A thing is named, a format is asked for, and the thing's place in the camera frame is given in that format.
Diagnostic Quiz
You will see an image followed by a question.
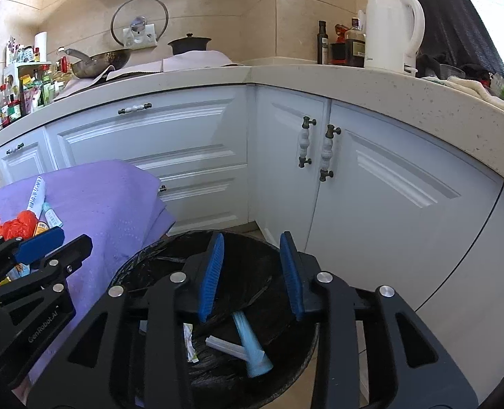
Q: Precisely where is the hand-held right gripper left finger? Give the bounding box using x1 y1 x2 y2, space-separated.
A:
26 232 227 409

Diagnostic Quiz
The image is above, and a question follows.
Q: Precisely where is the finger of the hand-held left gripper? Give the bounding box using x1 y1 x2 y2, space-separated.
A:
0 234 94 307
0 227 65 284

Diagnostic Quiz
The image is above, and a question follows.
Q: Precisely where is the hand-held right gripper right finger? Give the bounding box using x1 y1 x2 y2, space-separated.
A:
279 231 479 409

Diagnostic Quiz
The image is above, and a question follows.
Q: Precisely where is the orange plastic bag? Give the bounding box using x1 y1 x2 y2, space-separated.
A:
0 211 39 242

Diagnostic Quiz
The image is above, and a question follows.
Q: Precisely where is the printed white wrapper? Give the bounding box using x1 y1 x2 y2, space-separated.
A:
6 263 32 284

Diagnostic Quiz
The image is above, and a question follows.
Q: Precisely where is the black trash bin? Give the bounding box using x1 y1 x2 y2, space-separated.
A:
107 230 321 409

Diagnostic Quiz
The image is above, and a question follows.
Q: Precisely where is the small teal tube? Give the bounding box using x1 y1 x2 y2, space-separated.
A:
41 202 64 228

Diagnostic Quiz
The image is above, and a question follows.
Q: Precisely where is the long white tube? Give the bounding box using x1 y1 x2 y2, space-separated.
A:
26 175 47 219

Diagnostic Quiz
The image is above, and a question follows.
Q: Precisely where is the white paper strip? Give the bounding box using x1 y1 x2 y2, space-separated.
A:
205 336 248 357

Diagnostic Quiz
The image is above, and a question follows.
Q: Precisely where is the crumpled white wrapper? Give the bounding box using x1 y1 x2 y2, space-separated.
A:
183 323 200 364

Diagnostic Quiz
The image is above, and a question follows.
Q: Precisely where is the light blue tube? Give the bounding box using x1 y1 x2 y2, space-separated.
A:
233 311 275 378

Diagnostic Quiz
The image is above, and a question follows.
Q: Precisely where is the purple tablecloth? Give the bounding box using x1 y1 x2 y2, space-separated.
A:
0 160 177 397

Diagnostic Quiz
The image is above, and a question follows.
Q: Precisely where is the white kitchen cabinet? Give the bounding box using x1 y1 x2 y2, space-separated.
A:
0 83 504 405

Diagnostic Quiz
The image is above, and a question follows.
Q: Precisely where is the group of condiment bottles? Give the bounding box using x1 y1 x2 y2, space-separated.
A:
0 36 74 127

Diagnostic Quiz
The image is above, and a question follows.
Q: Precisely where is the steel wok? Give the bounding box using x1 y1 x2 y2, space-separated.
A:
57 47 132 79

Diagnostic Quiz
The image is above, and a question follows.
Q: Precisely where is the paper towel roll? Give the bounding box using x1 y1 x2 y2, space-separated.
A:
34 31 49 63

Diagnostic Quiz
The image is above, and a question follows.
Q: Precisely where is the pale lilac cloth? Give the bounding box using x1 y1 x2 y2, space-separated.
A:
107 50 236 82

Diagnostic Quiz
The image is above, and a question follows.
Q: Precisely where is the white lid holder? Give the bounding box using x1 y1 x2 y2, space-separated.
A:
123 24 157 48

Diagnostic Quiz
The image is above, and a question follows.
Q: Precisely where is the dark jar red label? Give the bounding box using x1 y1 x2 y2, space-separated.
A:
330 23 350 66

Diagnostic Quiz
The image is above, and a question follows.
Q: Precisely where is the black pot with lid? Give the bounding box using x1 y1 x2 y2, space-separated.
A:
168 33 212 56

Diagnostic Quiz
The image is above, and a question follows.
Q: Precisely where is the dark olive oil bottle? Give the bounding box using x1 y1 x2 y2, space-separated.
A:
317 20 329 65

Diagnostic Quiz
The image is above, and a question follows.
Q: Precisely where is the brown sauce bottle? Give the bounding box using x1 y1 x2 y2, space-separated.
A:
345 18 366 68

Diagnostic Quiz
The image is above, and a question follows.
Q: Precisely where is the glass pot lid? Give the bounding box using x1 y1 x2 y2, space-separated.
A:
110 0 169 47

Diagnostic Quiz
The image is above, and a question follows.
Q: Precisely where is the black cloth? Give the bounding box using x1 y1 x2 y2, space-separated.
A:
416 53 445 78

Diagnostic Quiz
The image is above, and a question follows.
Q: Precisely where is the beige towel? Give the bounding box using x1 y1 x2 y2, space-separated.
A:
422 76 504 121

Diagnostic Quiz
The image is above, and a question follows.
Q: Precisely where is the glass bowl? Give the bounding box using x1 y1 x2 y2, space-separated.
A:
439 64 466 81

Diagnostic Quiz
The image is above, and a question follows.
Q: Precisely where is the white electric kettle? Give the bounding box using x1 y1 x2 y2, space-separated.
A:
364 0 425 78

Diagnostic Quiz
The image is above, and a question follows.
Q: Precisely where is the dark curtain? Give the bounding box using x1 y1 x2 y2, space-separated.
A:
405 0 504 78

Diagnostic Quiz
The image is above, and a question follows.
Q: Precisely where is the white cabinet door handle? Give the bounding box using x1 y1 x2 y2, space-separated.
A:
298 116 317 168
320 124 341 182

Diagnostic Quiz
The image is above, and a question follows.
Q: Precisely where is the long white drawer handle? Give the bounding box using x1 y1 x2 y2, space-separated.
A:
118 103 153 116

